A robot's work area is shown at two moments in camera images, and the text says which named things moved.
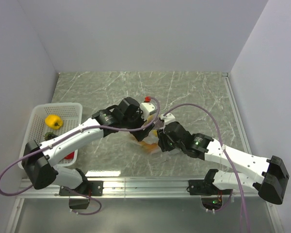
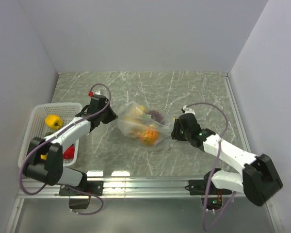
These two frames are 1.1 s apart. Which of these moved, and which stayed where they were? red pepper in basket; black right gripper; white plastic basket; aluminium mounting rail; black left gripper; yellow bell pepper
Moved: black left gripper; black right gripper
Stayed: red pepper in basket; yellow bell pepper; white plastic basket; aluminium mounting rail
